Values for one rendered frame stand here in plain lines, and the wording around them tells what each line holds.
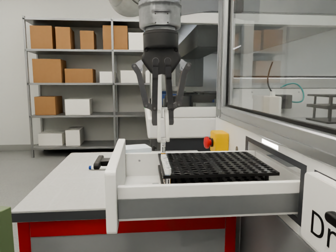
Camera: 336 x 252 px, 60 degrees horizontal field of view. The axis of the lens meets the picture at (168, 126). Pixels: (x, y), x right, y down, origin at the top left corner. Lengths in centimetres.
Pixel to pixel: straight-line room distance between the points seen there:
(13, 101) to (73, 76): 118
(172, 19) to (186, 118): 87
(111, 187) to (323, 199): 32
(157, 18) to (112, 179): 32
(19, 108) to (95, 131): 124
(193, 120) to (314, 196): 100
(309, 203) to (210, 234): 38
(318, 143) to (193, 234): 44
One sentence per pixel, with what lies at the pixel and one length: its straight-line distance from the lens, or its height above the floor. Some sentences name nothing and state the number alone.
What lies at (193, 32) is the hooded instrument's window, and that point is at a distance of 146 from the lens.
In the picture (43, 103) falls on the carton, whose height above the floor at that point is 79.
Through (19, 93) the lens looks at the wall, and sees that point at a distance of 521.
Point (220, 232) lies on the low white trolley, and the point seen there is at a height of 67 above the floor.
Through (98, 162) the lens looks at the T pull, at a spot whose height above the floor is 91.
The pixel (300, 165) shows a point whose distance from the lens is 57.
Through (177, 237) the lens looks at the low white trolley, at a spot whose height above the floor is 67.
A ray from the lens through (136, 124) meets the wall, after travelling 489.
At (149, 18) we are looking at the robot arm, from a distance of 62.
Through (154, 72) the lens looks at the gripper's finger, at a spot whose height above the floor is 109.
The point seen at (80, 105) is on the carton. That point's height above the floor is 76.
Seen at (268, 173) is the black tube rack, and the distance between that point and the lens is 59.
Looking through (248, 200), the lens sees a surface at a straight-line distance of 55.
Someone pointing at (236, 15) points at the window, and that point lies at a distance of 98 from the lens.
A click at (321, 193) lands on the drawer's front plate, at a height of 91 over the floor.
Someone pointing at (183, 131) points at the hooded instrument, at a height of 84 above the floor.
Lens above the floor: 107
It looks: 8 degrees down
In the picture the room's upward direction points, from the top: straight up
